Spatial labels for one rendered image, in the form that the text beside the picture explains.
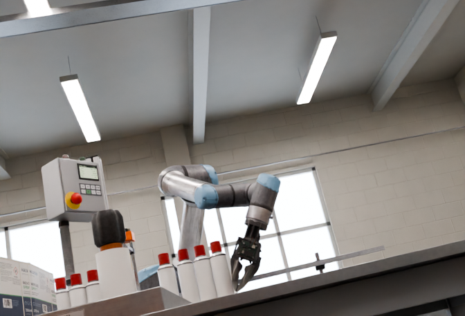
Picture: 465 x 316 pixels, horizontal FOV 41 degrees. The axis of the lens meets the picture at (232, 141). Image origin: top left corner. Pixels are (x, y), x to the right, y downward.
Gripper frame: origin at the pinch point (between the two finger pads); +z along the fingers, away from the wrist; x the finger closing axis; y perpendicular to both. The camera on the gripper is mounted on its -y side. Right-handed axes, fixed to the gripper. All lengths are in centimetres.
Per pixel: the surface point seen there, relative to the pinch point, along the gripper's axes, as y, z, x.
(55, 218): -3, -4, -63
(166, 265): 2.4, 0.2, -22.4
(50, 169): -1, -18, -70
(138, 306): 78, 14, -8
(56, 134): -484, -141, -310
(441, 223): -598, -192, 157
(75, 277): 2.4, 11.9, -48.1
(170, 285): 2.9, 5.4, -19.1
